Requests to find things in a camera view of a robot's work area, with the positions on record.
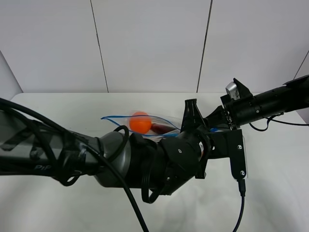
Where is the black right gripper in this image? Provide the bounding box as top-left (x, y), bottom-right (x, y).
top-left (204, 78), bottom-right (260, 129)

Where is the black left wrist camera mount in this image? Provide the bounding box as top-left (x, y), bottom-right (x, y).
top-left (208, 129), bottom-right (247, 180)

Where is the purple toy eggplant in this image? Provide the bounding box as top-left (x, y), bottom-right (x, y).
top-left (151, 123), bottom-right (175, 135)

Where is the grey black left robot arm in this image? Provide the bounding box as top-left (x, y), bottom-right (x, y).
top-left (0, 99), bottom-right (211, 203)

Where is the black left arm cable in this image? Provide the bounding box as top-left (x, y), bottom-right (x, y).
top-left (230, 178), bottom-right (247, 232)

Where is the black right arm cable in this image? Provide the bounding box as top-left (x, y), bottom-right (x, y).
top-left (249, 113), bottom-right (309, 131)

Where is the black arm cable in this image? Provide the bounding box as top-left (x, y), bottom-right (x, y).
top-left (230, 178), bottom-right (247, 232)
top-left (249, 113), bottom-right (309, 131)

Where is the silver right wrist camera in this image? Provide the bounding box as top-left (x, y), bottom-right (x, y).
top-left (225, 82), bottom-right (240, 100)

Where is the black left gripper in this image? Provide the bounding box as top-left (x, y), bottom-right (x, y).
top-left (142, 99), bottom-right (211, 196)

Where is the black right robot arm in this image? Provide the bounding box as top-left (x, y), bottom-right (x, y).
top-left (204, 75), bottom-right (309, 130)

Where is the clear zip bag blue seal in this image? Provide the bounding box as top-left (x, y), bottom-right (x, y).
top-left (101, 111), bottom-right (182, 142)

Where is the orange toy fruit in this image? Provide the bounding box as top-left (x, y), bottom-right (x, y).
top-left (129, 112), bottom-right (152, 134)

